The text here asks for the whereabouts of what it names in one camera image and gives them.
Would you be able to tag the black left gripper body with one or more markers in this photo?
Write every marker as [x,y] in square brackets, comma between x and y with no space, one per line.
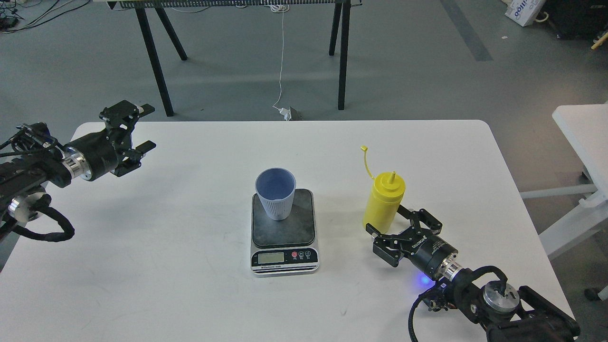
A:
[96,154]

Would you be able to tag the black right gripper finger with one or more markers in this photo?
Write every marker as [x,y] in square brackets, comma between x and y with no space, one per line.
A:
[421,216]
[385,246]

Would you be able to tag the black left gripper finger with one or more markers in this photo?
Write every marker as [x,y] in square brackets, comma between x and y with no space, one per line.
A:
[120,119]
[130,159]

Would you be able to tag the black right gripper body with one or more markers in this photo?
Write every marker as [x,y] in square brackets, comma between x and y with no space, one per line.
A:
[426,251]

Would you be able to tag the yellow squeeze bottle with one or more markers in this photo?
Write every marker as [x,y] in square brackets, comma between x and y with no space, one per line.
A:
[386,194]

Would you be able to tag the blue plastic cup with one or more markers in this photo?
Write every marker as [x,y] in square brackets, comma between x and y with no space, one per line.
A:
[275,188]

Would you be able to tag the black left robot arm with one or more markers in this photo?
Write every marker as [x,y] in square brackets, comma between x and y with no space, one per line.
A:
[37,157]

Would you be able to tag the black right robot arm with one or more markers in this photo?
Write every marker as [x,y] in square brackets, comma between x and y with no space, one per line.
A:
[483,295]

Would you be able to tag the digital kitchen scale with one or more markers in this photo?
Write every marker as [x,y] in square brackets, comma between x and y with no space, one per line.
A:
[288,246]

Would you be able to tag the black trestle table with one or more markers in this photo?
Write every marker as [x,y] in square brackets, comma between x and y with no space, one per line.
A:
[233,26]

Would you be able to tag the power adapter on floor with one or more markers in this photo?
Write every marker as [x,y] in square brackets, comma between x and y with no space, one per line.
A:
[290,114]

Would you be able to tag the white cardboard box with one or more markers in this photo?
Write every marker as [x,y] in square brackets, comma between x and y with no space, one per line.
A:
[523,12]

